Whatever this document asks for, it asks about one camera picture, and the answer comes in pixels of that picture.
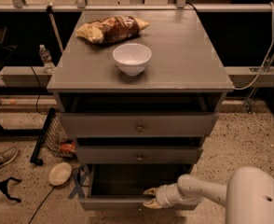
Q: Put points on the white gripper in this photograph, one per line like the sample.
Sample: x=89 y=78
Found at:
x=162 y=196

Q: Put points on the grey bottom drawer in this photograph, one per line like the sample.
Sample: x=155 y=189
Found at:
x=122 y=186

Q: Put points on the grey drawer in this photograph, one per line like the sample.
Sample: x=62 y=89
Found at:
x=138 y=125
x=122 y=186
x=138 y=155

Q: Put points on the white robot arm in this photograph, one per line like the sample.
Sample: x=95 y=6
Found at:
x=248 y=196

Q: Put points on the grey middle drawer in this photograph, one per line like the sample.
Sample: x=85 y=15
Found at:
x=138 y=155

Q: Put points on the grey top drawer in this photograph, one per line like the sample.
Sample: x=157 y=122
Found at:
x=138 y=125

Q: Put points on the grey drawer cabinet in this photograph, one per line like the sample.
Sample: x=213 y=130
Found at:
x=184 y=75

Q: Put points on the white bowl on floor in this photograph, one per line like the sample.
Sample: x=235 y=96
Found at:
x=59 y=174

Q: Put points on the orange can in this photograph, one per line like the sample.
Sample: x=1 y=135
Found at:
x=67 y=148

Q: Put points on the mesh net basket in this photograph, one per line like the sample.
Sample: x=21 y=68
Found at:
x=56 y=136

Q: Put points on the black metal bar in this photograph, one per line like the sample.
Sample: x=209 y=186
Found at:
x=34 y=158

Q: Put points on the white bowl on cabinet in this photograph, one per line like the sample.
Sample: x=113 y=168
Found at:
x=132 y=58

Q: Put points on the brown yellow chip bag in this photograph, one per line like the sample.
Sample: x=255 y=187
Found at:
x=111 y=30

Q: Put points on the clear plastic water bottle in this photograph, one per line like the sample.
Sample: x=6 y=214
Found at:
x=46 y=59

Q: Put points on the black bracket on floor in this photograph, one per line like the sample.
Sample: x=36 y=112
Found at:
x=4 y=188

